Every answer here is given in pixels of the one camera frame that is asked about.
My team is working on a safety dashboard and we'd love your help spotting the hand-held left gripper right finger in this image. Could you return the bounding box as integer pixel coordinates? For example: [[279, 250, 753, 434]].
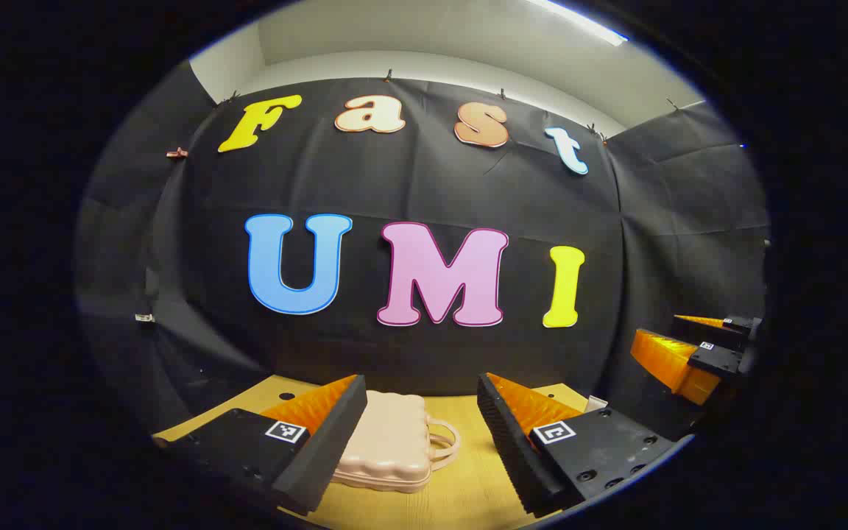
[[476, 372, 693, 519]]

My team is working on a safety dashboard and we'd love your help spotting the pink hard-shell suitcase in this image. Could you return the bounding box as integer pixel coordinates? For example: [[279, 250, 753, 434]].
[[332, 390, 462, 494]]

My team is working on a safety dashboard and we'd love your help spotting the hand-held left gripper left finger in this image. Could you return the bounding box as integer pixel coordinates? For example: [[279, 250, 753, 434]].
[[152, 374, 368, 516]]

